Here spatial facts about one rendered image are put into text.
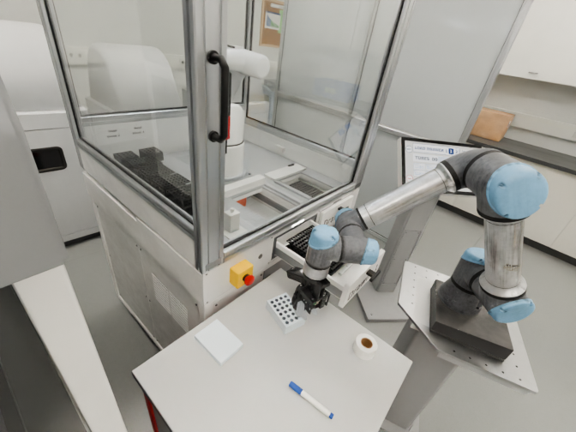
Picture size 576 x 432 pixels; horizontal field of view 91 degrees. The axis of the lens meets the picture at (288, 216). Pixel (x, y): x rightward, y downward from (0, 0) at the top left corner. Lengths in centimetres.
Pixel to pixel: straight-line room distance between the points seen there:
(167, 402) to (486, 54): 251
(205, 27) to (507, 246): 87
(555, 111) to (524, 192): 364
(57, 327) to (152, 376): 54
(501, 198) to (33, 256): 81
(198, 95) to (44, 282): 44
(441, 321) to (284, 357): 57
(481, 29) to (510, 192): 185
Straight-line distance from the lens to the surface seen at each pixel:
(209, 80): 69
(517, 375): 131
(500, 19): 253
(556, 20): 413
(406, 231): 204
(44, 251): 36
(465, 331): 122
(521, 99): 447
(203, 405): 91
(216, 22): 69
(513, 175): 80
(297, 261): 110
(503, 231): 91
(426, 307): 131
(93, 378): 56
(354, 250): 79
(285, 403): 92
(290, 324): 100
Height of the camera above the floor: 159
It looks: 32 degrees down
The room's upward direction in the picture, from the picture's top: 9 degrees clockwise
